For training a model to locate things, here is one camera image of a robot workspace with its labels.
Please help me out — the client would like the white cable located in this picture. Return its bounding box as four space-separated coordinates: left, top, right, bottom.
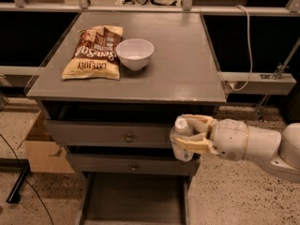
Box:
228 4 254 93

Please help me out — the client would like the grey middle drawer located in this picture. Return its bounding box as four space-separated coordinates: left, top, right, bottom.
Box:
67 154 200 176

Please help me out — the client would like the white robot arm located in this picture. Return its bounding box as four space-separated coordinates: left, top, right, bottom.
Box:
170 114 300 183

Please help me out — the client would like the grey bottom drawer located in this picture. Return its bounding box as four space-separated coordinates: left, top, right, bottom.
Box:
75 172 190 225

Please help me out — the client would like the round brass top knob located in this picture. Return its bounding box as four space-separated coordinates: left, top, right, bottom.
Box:
125 134 133 143

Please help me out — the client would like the grey drawer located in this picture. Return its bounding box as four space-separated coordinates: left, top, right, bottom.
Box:
67 154 200 176
75 172 190 225
44 120 172 149

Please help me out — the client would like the grey metal rail frame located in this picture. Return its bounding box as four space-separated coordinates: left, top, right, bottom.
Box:
0 0 300 124

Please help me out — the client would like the brown yellow chips bag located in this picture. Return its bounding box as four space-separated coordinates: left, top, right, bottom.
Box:
62 25 123 80

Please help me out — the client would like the cardboard box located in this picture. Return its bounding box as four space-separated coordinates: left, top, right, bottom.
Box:
23 112 74 173

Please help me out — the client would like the round brass knob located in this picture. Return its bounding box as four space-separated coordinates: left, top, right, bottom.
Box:
125 134 133 143
130 165 138 172

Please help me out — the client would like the round brass middle knob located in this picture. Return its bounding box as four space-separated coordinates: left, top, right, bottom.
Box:
130 165 138 172

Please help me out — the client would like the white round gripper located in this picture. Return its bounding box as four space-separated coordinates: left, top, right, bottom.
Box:
175 114 281 161

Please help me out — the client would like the grey top drawer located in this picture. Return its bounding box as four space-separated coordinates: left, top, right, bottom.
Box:
44 120 172 149

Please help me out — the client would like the clear plastic water bottle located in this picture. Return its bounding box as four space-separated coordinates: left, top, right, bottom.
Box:
170 117 193 162

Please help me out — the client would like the black floor cable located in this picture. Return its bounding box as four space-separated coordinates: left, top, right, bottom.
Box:
0 133 54 225

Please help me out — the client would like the black metal floor bar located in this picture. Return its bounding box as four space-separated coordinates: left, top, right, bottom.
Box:
6 165 30 204

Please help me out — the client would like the white bowl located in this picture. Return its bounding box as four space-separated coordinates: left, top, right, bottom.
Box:
116 38 155 70

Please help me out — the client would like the grey drawer cabinet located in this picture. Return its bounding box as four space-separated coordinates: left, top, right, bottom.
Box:
25 10 227 225

